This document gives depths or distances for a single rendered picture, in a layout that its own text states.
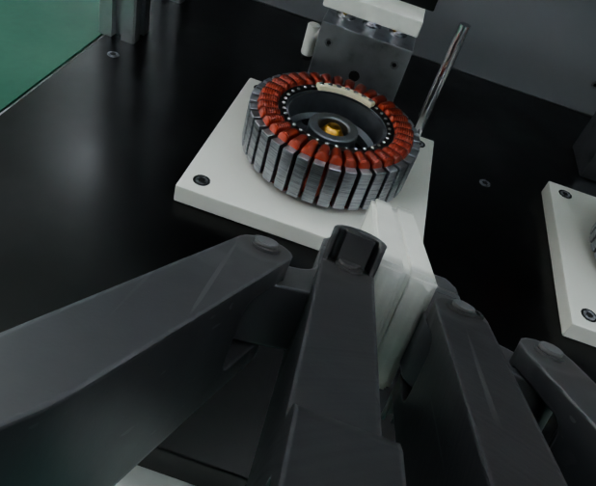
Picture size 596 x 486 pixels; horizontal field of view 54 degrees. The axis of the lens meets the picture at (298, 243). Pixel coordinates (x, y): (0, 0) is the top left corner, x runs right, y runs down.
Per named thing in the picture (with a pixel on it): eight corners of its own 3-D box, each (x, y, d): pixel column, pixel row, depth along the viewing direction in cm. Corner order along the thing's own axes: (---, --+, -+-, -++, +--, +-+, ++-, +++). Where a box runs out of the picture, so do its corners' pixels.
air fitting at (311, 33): (311, 63, 49) (320, 29, 47) (297, 58, 49) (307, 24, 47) (313, 58, 50) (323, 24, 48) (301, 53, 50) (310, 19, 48)
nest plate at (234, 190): (413, 283, 34) (420, 270, 34) (173, 200, 35) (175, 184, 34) (428, 153, 46) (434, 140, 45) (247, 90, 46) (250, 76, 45)
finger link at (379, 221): (358, 382, 14) (328, 370, 14) (360, 282, 20) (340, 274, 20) (408, 270, 13) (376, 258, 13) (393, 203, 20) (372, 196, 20)
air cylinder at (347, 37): (389, 111, 49) (414, 50, 45) (305, 82, 49) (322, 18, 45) (395, 85, 53) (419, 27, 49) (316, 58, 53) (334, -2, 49)
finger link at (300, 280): (338, 382, 12) (202, 329, 12) (345, 293, 17) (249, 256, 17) (365, 319, 12) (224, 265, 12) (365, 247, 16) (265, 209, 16)
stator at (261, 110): (392, 238, 35) (416, 191, 33) (216, 177, 35) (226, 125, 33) (409, 145, 43) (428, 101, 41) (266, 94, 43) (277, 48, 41)
